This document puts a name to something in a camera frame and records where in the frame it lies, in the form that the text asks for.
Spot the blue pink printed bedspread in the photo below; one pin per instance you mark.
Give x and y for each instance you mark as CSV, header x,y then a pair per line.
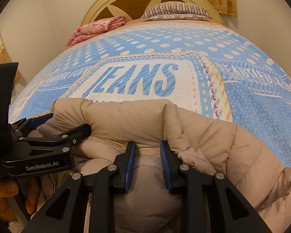
x,y
200,66

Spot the striped pillow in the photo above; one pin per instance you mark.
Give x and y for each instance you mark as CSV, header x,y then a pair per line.
x,y
175,8

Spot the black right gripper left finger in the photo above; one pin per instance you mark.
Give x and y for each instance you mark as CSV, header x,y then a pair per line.
x,y
66,209

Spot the pink floral folded blanket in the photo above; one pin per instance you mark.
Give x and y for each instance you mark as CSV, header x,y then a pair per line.
x,y
94,29

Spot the beige puffer jacket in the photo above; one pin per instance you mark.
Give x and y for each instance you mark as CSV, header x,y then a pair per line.
x,y
208,145

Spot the person's left hand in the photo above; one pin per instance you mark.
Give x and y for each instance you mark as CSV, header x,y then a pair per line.
x,y
9,188

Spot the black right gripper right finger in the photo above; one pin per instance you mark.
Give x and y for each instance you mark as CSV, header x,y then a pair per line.
x,y
210,203

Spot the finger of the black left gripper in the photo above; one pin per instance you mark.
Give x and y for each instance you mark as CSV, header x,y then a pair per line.
x,y
72,137
34,121

